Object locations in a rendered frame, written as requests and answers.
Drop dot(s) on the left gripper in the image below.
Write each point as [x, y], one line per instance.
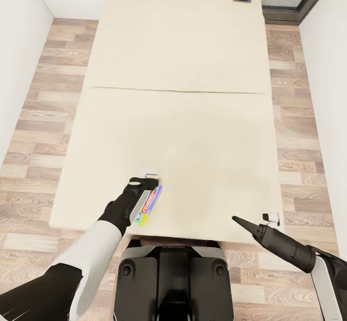
[151, 183]

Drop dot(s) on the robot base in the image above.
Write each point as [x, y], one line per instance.
[173, 281]

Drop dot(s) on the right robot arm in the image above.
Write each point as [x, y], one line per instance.
[328, 272]

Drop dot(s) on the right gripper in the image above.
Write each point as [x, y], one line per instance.
[271, 239]

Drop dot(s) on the bed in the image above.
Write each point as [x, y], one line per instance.
[182, 86]

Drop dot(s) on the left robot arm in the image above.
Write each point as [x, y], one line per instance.
[67, 288]

